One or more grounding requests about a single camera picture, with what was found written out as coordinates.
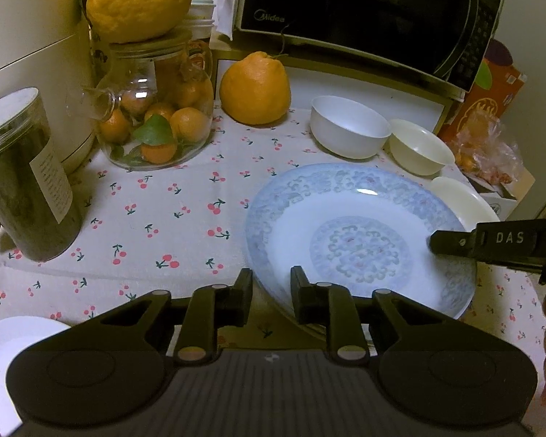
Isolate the plastic bag of fruit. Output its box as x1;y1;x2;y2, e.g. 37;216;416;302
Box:
447;110;524;186

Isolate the red orange gift box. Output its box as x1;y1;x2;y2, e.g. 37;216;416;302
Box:
438;39;528;142

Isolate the white black cardboard box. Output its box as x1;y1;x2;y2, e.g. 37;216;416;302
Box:
470;169;535;221

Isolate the stack of white cups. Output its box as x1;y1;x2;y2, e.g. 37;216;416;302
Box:
181;0;216;40

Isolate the small cream bowl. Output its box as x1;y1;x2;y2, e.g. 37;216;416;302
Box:
388;118;455;177

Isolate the white rice cooker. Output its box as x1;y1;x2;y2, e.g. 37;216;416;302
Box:
0;0;94;173

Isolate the blue patterned porcelain plate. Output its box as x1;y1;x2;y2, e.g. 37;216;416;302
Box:
245;163;476;319

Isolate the white plate at corner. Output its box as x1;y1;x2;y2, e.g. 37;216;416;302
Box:
0;316;69;436

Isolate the clear jar with dark tea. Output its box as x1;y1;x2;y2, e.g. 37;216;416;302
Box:
0;87;82;261

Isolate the glass jar with kumquats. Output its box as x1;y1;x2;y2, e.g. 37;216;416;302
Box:
67;28;214;171

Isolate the black microwave oven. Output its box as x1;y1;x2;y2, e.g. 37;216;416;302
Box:
236;0;502;91

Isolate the white ceramic bowl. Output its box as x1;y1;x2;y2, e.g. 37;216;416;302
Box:
309;96;391;160

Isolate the large orange citrus on jar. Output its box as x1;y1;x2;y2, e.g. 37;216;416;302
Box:
86;0;192;43

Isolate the orange citrus on table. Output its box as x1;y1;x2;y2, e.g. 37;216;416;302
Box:
219;51;291;126

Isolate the large cream bowl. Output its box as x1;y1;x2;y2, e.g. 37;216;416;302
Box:
430;177;500;231

